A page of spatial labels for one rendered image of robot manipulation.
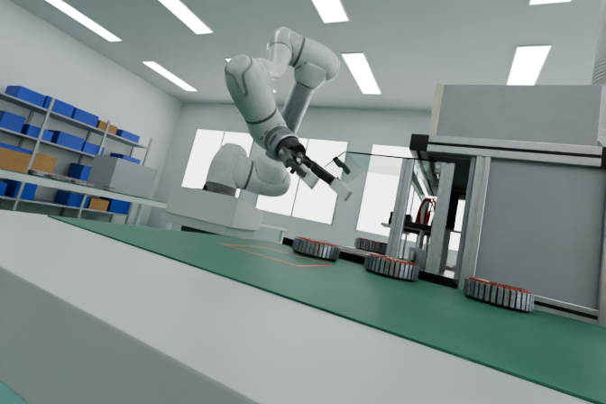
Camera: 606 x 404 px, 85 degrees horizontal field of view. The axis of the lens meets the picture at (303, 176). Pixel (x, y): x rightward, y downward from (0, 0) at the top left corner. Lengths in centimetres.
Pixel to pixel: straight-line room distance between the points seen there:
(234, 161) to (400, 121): 505
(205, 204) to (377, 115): 534
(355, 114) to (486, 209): 582
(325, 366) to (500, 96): 99
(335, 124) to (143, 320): 654
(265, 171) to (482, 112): 94
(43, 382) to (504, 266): 82
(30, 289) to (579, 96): 111
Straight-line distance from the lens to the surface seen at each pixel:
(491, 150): 91
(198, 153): 830
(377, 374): 18
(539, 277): 90
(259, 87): 89
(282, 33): 145
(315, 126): 682
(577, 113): 109
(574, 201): 92
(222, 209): 140
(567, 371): 33
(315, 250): 74
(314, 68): 145
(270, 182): 158
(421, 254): 105
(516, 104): 108
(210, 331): 19
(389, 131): 633
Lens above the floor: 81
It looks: 9 degrees up
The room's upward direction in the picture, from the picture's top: 13 degrees clockwise
